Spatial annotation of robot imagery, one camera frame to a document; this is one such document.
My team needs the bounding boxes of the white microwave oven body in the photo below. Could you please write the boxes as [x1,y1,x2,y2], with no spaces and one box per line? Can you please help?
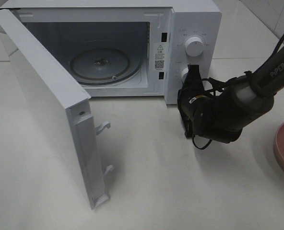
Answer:
[0,0,222,104]

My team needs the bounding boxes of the upper white control knob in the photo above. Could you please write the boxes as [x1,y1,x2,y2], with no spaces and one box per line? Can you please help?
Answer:
[184,34,205,57]

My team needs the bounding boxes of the lower white timer knob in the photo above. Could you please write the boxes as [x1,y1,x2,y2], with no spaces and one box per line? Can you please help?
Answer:
[180,67,189,83]

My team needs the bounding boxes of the white microwave door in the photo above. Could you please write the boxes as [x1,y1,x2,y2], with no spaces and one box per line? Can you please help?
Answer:
[0,9,113,209]

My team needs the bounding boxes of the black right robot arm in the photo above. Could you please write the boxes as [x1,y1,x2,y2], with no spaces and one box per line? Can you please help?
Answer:
[177,46,284,143]

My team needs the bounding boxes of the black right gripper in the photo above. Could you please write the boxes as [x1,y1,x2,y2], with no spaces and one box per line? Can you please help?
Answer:
[177,65,213,139]

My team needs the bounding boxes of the white warning label sticker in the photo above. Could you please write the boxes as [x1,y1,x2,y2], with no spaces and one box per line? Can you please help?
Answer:
[153,42,167,70]

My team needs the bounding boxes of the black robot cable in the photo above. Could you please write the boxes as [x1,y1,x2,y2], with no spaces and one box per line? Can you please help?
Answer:
[191,14,284,150]

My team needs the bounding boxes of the glass microwave turntable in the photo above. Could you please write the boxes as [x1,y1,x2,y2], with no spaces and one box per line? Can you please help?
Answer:
[70,48,142,86]

